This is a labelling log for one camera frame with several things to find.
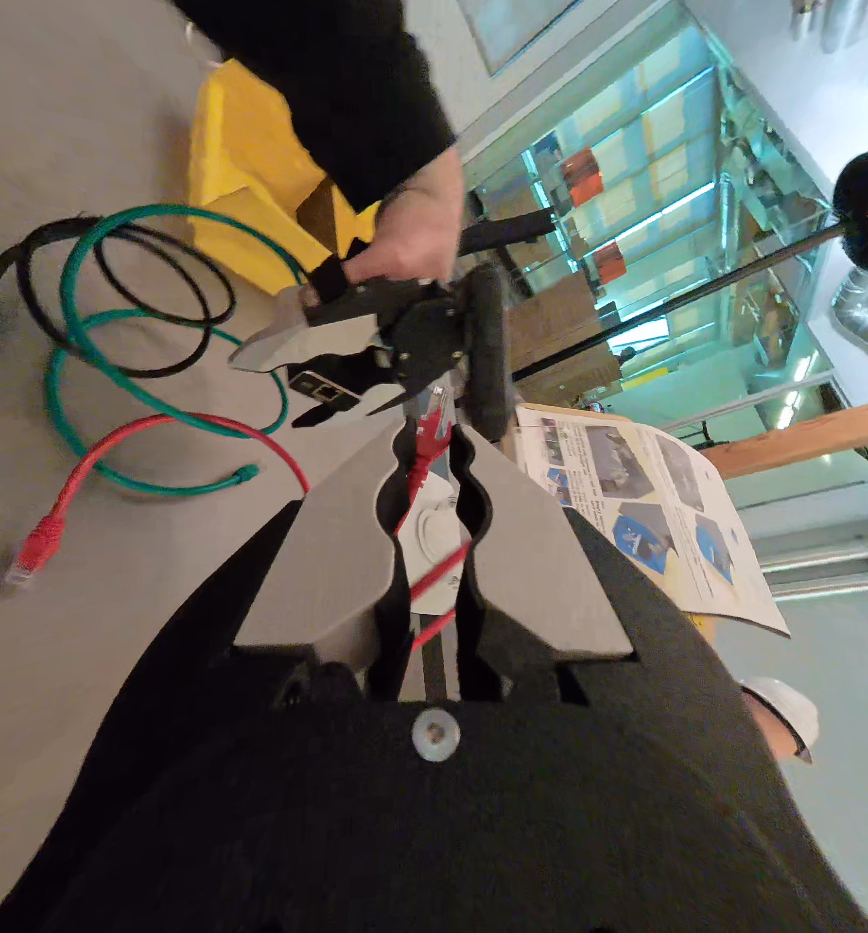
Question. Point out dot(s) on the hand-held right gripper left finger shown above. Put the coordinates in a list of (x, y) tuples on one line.
[(317, 576)]

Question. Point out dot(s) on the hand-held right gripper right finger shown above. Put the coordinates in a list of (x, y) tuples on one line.
[(543, 583)]

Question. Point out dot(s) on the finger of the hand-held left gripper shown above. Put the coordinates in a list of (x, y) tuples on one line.
[(310, 342), (346, 409)]

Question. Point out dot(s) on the black ethernet splitter box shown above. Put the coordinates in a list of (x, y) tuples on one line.
[(324, 386)]

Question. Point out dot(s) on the yellow plastic bin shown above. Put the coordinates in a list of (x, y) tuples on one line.
[(237, 146)]

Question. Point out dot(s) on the person's left forearm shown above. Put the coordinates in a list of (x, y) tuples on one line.
[(332, 87)]

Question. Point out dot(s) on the person's left hand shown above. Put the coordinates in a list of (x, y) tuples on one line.
[(419, 233)]

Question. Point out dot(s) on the black bin divider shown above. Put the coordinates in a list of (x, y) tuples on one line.
[(321, 219)]

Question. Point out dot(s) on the black padded armrest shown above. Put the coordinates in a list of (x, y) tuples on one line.
[(507, 229)]

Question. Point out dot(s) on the brown wooden cabinet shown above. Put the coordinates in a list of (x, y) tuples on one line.
[(558, 328)]

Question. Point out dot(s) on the printed instruction board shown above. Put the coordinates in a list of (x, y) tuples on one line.
[(623, 474)]

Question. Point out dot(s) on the white round object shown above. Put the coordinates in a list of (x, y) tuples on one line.
[(784, 703)]

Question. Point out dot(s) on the wooden ceiling beam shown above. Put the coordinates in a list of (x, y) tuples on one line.
[(806, 441)]

